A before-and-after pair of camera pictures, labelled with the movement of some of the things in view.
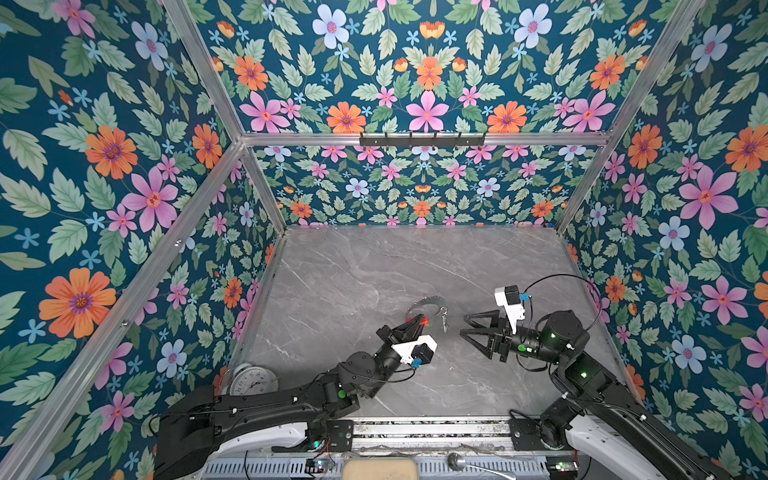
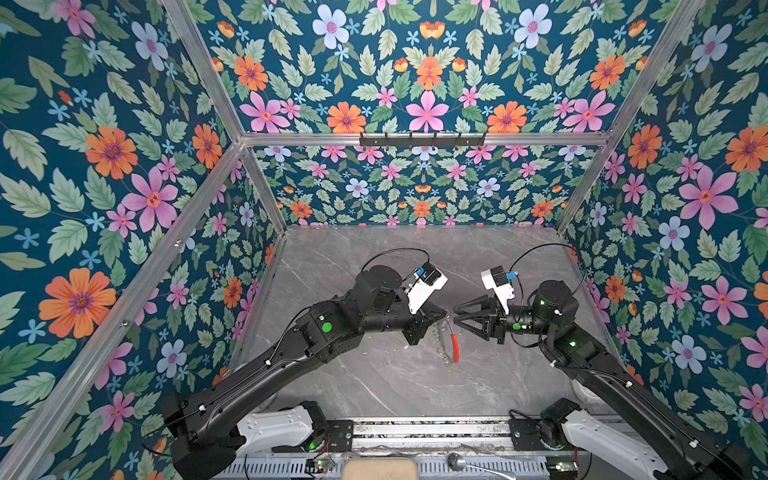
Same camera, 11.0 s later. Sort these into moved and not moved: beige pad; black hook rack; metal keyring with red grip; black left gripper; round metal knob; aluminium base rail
Moved: black left gripper; metal keyring with red grip
Not moved: beige pad; black hook rack; aluminium base rail; round metal knob
